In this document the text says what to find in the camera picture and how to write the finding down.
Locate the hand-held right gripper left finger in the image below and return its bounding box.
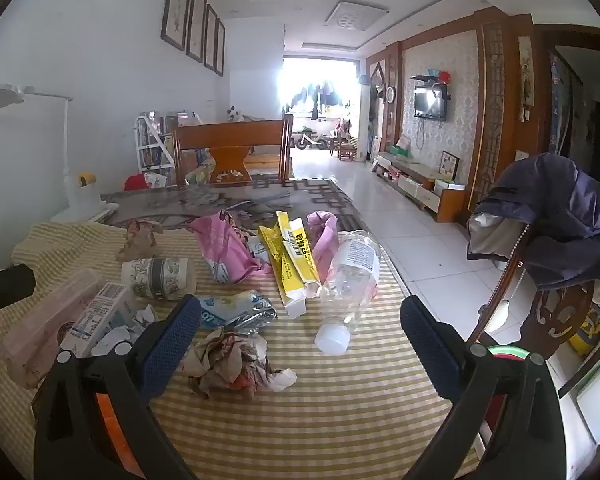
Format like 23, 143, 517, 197
32, 294, 203, 480

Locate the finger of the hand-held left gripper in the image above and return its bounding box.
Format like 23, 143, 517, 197
0, 263, 36, 313

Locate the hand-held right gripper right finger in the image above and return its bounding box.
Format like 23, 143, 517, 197
399, 296, 566, 480

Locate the pink transparent plastic box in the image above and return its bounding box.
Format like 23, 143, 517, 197
0, 267, 106, 391

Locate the brown red paper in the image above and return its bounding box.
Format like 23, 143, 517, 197
180, 327, 298, 401

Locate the red bucket with green rim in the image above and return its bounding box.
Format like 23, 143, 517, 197
472, 344, 531, 441

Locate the pink printed plastic bag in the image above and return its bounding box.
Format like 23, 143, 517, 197
187, 210, 273, 286

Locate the yellow cardboard box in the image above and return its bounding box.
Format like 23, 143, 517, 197
257, 210, 323, 320

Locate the plain pink plastic bag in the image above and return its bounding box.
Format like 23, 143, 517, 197
306, 211, 340, 281

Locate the blue silver foil wrapper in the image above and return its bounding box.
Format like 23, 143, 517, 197
197, 289, 278, 333

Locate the white hanging pouch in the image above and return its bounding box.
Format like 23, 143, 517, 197
485, 300, 511, 333

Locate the white labelled carton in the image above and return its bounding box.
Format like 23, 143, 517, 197
60, 282, 136, 358

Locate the small crumpled brown paper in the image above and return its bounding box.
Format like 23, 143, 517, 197
116, 219, 165, 263

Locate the carved wooden chair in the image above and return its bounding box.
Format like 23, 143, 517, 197
467, 220, 600, 396

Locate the yellow striped tablecloth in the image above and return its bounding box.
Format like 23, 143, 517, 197
0, 220, 481, 480

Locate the wooden television cabinet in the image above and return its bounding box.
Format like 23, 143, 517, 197
372, 152, 468, 223

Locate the white desk lamp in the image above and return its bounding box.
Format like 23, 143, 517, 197
0, 84, 121, 223

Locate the grey patterned table cover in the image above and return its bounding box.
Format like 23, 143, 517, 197
100, 177, 371, 241

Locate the white shelf rack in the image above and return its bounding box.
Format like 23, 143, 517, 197
134, 110, 201, 173

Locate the wooden dining chair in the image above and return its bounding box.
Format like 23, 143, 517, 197
172, 114, 295, 186

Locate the white balance bike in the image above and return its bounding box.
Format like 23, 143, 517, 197
291, 127, 331, 151

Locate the hanging laundry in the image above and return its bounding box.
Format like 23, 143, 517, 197
285, 80, 351, 121

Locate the square ceiling light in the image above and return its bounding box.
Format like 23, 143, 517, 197
325, 1, 388, 31

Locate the white bead string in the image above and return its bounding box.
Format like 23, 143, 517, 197
480, 225, 531, 321

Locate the small picture frame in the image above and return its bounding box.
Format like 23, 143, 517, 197
439, 151, 460, 181

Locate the wall mounted television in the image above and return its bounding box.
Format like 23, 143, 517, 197
414, 84, 448, 121

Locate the wall scroll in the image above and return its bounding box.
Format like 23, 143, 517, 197
519, 35, 535, 108

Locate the large framed wall picture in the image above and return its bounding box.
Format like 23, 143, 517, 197
161, 0, 193, 52

